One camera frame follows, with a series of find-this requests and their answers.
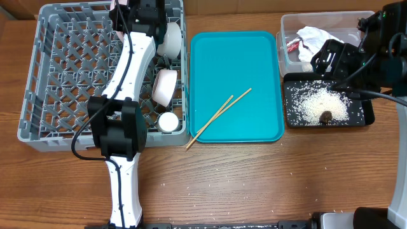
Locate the grey dishwasher rack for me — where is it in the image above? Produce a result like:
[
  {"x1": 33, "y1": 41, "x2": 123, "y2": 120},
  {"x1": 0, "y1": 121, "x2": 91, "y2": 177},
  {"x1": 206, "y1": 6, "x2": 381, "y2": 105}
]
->
[{"x1": 17, "y1": 1, "x2": 190, "y2": 152}]

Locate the white napkin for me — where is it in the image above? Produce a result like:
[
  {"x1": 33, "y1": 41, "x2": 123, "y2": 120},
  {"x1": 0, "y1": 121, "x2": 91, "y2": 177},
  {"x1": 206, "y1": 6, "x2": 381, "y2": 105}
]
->
[{"x1": 296, "y1": 26, "x2": 343, "y2": 62}]

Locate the red snack wrapper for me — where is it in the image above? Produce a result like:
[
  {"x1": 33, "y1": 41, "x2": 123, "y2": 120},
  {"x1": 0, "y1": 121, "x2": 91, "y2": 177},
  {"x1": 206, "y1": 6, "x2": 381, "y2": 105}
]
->
[{"x1": 286, "y1": 37, "x2": 302, "y2": 53}]

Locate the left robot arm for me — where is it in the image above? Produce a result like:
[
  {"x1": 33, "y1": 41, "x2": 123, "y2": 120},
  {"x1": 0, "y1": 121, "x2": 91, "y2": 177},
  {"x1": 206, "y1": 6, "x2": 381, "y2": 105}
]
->
[{"x1": 87, "y1": 0, "x2": 167, "y2": 228}]

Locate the white paper cup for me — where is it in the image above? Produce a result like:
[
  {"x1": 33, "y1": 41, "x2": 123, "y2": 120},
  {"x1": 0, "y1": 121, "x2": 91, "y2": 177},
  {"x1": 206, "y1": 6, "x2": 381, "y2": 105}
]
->
[{"x1": 156, "y1": 112, "x2": 179, "y2": 133}]

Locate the clear plastic bin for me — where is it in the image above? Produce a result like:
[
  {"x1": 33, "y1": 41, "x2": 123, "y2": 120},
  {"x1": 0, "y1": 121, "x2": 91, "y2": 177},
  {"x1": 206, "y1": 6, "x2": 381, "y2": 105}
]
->
[{"x1": 276, "y1": 11, "x2": 374, "y2": 76}]

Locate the wooden chopstick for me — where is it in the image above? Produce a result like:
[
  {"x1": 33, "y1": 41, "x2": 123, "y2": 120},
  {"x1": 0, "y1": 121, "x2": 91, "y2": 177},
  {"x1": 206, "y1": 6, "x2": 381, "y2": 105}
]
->
[
  {"x1": 186, "y1": 95, "x2": 234, "y2": 150},
  {"x1": 216, "y1": 88, "x2": 252, "y2": 119}
]

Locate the black plastic tray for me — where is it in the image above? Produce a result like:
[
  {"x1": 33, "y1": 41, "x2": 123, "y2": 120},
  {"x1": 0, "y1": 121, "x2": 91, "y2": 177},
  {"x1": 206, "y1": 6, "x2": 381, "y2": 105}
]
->
[{"x1": 282, "y1": 72, "x2": 376, "y2": 128}]

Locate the white rice pile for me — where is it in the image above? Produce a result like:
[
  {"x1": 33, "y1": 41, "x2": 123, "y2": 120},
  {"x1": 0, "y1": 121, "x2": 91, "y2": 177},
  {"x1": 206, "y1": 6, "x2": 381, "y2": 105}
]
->
[{"x1": 289, "y1": 80, "x2": 363, "y2": 125}]

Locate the grey bowl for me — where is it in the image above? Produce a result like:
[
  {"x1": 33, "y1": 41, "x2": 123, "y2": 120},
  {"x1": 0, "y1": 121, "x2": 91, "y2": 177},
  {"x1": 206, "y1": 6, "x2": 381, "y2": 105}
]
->
[{"x1": 156, "y1": 22, "x2": 182, "y2": 59}]

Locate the white plate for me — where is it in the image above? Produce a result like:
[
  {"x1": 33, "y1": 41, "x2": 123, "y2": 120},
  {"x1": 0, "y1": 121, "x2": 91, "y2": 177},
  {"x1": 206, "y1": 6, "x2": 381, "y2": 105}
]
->
[{"x1": 109, "y1": 0, "x2": 127, "y2": 41}]

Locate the teal plastic tray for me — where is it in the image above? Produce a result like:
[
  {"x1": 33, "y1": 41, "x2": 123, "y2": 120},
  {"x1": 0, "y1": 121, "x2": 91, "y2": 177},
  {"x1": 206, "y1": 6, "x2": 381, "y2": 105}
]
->
[{"x1": 189, "y1": 31, "x2": 285, "y2": 143}]

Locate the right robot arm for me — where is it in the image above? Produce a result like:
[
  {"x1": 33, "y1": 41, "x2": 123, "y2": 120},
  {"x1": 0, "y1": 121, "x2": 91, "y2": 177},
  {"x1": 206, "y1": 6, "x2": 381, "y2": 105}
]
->
[{"x1": 311, "y1": 1, "x2": 406, "y2": 228}]

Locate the brown food scrap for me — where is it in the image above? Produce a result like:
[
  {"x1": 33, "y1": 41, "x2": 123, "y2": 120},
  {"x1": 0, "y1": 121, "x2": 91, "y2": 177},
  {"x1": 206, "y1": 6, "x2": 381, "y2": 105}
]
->
[{"x1": 319, "y1": 111, "x2": 333, "y2": 125}]

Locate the small white bowl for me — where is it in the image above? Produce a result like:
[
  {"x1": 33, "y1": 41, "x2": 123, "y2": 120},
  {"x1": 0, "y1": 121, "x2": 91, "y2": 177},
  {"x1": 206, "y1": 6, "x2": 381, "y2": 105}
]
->
[{"x1": 152, "y1": 69, "x2": 177, "y2": 107}]

